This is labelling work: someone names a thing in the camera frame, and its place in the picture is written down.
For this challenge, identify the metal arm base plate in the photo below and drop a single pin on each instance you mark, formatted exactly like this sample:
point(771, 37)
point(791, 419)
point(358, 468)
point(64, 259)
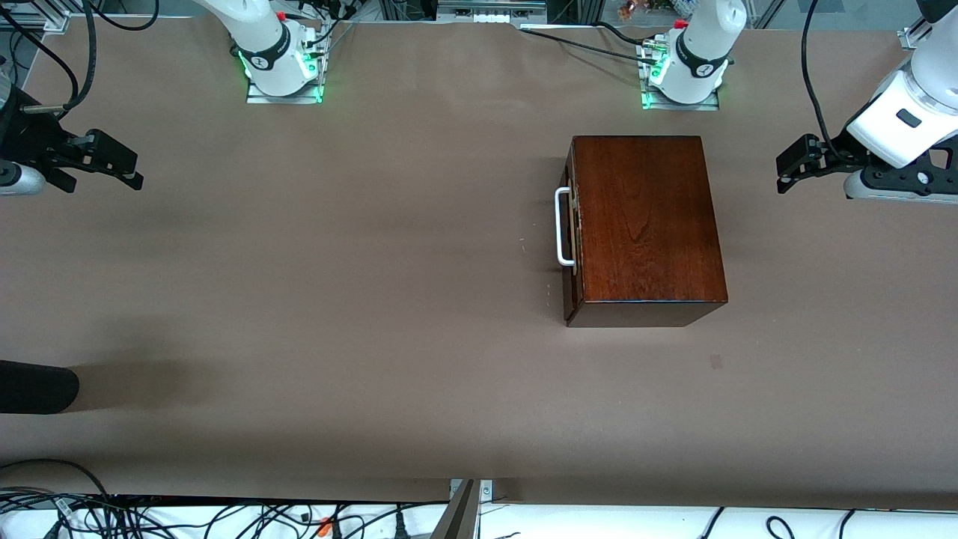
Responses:
point(258, 97)
point(707, 105)

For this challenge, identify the aluminium frame profile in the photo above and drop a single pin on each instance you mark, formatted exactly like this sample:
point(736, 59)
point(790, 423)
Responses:
point(917, 36)
point(34, 15)

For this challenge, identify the dark brown wooden cabinet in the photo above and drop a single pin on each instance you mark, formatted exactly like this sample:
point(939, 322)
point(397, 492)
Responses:
point(644, 224)

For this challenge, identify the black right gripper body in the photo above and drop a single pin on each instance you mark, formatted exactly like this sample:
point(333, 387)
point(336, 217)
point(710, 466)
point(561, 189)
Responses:
point(31, 138)

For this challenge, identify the black ribbed cylinder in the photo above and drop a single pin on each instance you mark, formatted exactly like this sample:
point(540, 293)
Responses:
point(37, 385)

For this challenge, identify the white power strip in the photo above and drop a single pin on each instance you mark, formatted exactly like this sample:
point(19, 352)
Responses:
point(490, 16)

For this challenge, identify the dark diagonal strut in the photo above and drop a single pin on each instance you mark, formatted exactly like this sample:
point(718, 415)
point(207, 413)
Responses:
point(458, 520)

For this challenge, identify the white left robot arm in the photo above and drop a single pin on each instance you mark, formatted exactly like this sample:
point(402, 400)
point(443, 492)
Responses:
point(935, 90)

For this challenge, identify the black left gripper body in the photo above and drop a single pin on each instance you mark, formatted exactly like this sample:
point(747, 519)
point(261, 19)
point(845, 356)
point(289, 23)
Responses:
point(840, 150)

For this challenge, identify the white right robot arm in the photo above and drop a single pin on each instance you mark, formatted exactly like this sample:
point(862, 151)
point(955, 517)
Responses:
point(251, 19)

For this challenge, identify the copper fittings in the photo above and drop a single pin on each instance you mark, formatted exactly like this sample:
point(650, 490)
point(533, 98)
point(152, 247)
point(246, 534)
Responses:
point(632, 9)

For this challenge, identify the small aluminium bracket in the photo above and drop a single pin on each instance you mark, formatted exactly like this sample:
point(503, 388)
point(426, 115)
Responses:
point(486, 490)

